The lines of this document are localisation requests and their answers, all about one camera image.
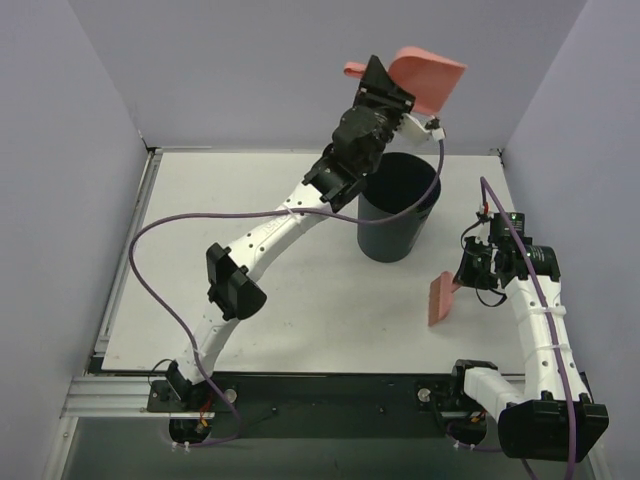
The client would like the pink hand brush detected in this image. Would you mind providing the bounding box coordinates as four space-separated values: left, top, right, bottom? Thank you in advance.
428 271 460 327

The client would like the pink plastic dustpan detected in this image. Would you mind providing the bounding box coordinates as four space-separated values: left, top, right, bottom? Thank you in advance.
343 47 467 115

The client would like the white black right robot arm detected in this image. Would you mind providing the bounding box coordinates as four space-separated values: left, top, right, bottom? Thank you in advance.
445 212 609 462

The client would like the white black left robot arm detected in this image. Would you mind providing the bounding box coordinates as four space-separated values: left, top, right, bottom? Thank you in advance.
166 56 415 412

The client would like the dark grey waste bin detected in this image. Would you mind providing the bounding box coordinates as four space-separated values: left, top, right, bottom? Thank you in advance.
357 152 441 263

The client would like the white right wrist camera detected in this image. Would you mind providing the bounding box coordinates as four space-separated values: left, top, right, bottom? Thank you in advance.
476 203 493 224

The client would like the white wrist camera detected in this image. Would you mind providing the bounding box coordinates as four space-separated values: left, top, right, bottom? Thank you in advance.
397 114 446 146
476 203 493 224

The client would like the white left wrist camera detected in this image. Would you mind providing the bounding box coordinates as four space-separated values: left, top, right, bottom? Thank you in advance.
397 114 446 146

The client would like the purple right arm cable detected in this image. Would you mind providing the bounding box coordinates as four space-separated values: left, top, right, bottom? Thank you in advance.
446 175 579 480

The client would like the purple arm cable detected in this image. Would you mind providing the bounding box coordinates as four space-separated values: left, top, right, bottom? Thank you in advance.
446 175 579 480
128 135 447 448

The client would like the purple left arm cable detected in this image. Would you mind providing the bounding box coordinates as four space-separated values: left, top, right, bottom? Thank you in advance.
128 135 447 448

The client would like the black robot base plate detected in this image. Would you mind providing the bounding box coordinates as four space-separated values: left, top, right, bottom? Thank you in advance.
147 372 489 444

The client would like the aluminium table frame rail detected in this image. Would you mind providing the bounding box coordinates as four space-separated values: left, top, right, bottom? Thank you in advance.
60 147 599 419

